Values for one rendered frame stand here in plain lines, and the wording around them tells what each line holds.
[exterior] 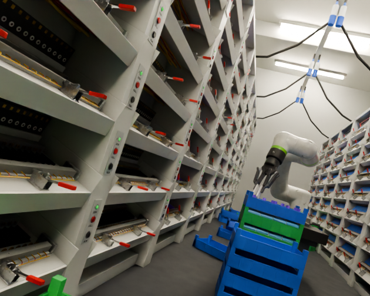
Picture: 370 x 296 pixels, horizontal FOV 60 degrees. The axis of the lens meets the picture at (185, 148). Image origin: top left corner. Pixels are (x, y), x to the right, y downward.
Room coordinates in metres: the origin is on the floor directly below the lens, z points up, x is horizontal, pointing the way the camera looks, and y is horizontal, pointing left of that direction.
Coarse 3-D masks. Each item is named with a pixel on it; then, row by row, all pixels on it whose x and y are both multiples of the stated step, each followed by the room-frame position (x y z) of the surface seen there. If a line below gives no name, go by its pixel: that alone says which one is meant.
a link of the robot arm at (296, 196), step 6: (288, 192) 2.40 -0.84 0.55; (294, 192) 2.38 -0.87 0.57; (300, 192) 2.36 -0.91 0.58; (306, 192) 2.36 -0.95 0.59; (288, 198) 2.40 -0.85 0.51; (294, 198) 2.38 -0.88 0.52; (300, 198) 2.36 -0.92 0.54; (306, 198) 2.35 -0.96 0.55; (294, 204) 2.37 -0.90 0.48; (300, 204) 2.35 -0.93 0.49; (306, 204) 2.36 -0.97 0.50
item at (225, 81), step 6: (216, 54) 1.63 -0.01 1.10; (216, 60) 1.69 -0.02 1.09; (216, 66) 1.75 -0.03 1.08; (222, 66) 1.83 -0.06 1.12; (210, 72) 2.11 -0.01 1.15; (216, 72) 2.01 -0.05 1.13; (222, 72) 1.90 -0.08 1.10; (216, 78) 2.15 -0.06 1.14; (222, 78) 1.97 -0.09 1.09; (228, 78) 2.18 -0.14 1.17; (222, 84) 2.05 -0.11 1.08; (228, 84) 2.18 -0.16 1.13
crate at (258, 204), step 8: (248, 192) 1.82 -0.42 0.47; (248, 200) 1.64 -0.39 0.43; (256, 200) 1.63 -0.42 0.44; (256, 208) 1.63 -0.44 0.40; (264, 208) 1.63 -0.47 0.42; (272, 208) 1.62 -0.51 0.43; (280, 208) 1.62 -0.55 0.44; (288, 208) 1.61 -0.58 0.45; (304, 208) 1.61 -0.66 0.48; (280, 216) 1.61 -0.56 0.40; (288, 216) 1.61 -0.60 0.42; (296, 216) 1.60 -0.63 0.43; (304, 216) 1.60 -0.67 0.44; (304, 224) 1.60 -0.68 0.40
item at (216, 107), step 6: (204, 90) 1.64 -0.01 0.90; (210, 90) 1.76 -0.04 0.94; (204, 96) 1.71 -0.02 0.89; (210, 96) 1.79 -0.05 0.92; (204, 102) 2.15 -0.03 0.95; (210, 102) 1.85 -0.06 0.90; (216, 102) 2.00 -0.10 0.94; (216, 108) 2.04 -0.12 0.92; (222, 108) 2.18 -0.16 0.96; (216, 114) 2.13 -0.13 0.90
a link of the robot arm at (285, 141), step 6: (282, 132) 1.77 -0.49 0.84; (276, 138) 1.77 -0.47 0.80; (282, 138) 1.74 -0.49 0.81; (288, 138) 1.74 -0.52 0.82; (294, 138) 1.73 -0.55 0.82; (276, 144) 1.74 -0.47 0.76; (282, 144) 1.73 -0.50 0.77; (288, 144) 1.73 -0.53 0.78; (294, 144) 1.72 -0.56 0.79; (282, 150) 1.72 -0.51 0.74; (288, 150) 1.75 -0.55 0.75
